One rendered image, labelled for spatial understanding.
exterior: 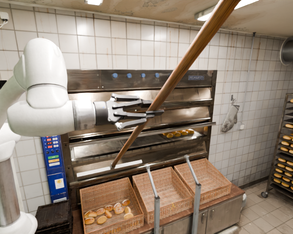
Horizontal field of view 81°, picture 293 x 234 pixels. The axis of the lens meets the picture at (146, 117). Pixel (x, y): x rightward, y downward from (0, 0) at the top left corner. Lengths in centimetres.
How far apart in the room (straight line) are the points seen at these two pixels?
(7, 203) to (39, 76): 82
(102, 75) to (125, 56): 30
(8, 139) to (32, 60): 58
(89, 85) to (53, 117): 132
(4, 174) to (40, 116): 67
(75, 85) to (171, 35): 116
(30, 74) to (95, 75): 128
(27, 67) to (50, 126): 17
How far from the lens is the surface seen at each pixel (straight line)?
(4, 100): 71
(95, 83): 181
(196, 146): 259
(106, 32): 185
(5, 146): 106
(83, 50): 179
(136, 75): 191
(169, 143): 227
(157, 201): 176
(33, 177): 207
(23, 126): 52
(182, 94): 221
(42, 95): 52
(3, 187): 117
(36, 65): 56
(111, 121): 54
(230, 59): 269
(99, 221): 206
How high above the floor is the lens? 208
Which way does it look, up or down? 15 degrees down
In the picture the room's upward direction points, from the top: straight up
